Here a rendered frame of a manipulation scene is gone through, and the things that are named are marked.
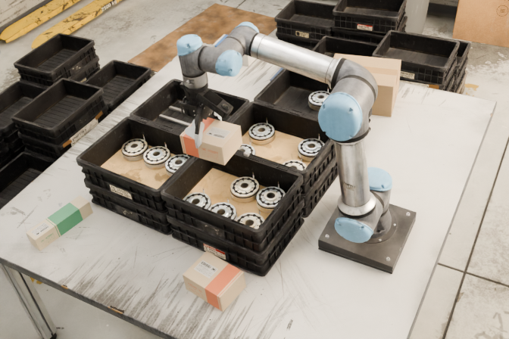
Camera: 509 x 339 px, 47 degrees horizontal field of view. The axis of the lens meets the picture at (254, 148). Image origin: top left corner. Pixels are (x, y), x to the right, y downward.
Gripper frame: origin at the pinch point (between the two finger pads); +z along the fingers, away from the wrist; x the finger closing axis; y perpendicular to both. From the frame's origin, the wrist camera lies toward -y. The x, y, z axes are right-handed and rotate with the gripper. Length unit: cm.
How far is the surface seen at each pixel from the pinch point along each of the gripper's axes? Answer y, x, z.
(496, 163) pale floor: -77, -154, 110
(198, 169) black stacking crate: 11.2, -3.6, 21.2
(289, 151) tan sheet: -12.1, -30.9, 26.8
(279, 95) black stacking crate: 8, -63, 26
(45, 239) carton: 54, 37, 36
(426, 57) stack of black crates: -28, -170, 61
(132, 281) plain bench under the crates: 15, 38, 40
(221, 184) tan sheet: 2.8, -4.8, 26.7
